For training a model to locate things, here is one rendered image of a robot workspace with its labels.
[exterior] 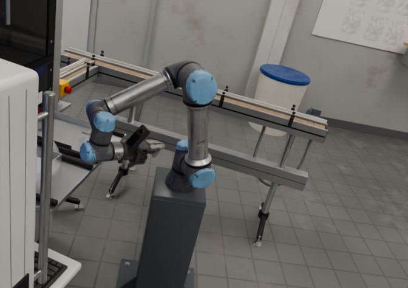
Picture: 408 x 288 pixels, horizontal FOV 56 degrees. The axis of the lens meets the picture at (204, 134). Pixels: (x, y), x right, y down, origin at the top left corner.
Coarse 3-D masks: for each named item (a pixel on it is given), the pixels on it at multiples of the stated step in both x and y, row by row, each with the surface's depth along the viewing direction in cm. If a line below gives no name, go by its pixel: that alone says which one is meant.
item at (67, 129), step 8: (56, 112) 199; (56, 120) 197; (64, 120) 199; (72, 120) 198; (80, 120) 197; (40, 128) 187; (56, 128) 190; (64, 128) 192; (72, 128) 194; (80, 128) 196; (88, 128) 197; (40, 136) 175; (56, 136) 184; (64, 136) 186; (72, 136) 187; (80, 136) 189; (88, 136) 189; (56, 144) 175; (64, 144) 174; (72, 144) 175; (80, 144) 182
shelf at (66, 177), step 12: (60, 168) 163; (72, 168) 164; (84, 168) 166; (60, 180) 156; (72, 180) 157; (36, 192) 146; (60, 192) 149; (72, 192) 153; (36, 204) 141; (60, 204) 145
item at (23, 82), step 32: (0, 64) 76; (0, 96) 70; (32, 96) 78; (0, 128) 72; (32, 128) 82; (0, 160) 75; (32, 160) 85; (0, 192) 79; (32, 192) 89; (0, 224) 82; (32, 224) 94; (0, 256) 86; (32, 256) 99
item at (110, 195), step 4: (128, 164) 314; (132, 164) 322; (120, 168) 303; (128, 168) 307; (132, 168) 330; (120, 172) 301; (124, 172) 303; (116, 176) 297; (120, 176) 298; (116, 180) 294; (112, 184) 292; (116, 184) 293; (112, 188) 289; (112, 192) 290; (108, 196) 290; (112, 196) 291
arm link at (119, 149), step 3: (117, 141) 151; (114, 144) 147; (117, 144) 148; (120, 144) 149; (114, 147) 147; (117, 147) 147; (120, 147) 148; (123, 147) 150; (117, 150) 147; (120, 150) 148; (123, 150) 149; (117, 153) 147; (120, 153) 148; (123, 153) 149; (114, 156) 147; (117, 156) 147; (120, 156) 149; (114, 159) 148; (117, 159) 149; (120, 159) 150
